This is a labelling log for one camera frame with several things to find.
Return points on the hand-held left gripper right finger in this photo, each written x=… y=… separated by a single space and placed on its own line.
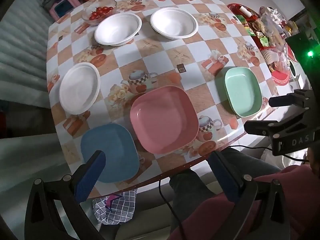
x=225 y=177

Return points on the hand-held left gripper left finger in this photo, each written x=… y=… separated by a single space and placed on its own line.
x=91 y=177

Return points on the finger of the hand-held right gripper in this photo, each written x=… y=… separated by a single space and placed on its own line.
x=282 y=100
x=260 y=127

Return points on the green rectangular plate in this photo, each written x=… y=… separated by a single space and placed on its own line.
x=242 y=92

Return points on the blue square plate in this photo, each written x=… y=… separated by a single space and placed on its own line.
x=120 y=142

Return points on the pink square plate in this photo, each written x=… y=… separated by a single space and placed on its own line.
x=163 y=120

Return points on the white paper plate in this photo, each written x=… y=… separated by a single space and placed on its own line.
x=78 y=90

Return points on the white paper bowl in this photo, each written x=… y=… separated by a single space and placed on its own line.
x=117 y=28
x=173 y=22

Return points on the red lace basket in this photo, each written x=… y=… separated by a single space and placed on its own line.
x=280 y=78

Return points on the person's right leg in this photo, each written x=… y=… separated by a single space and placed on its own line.
x=250 y=162

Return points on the person's leg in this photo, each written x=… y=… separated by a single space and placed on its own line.
x=192 y=192
x=250 y=162

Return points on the white knitted basket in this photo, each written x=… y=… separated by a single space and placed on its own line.
x=270 y=56

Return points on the pile of snack packets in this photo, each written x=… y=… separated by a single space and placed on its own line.
x=270 y=30

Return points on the person's left leg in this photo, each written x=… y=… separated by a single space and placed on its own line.
x=192 y=192

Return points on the grey checkered cloth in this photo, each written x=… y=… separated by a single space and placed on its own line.
x=117 y=212

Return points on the white blanket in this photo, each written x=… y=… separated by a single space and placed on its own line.
x=292 y=165

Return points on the white paper roll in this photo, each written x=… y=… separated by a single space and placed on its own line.
x=245 y=11

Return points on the beige sofa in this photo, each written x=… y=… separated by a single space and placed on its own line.
x=147 y=212

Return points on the red round tray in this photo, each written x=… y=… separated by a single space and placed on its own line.
x=233 y=7

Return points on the checkered printed tablecloth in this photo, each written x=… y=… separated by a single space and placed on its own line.
x=155 y=55

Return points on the pale green curtain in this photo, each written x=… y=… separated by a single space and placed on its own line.
x=22 y=55

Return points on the pile of cherry tomatoes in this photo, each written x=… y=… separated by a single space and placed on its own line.
x=100 y=12

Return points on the pink plastic stool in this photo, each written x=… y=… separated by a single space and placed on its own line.
x=53 y=11

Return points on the glass bowl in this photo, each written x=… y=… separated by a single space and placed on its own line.
x=110 y=3

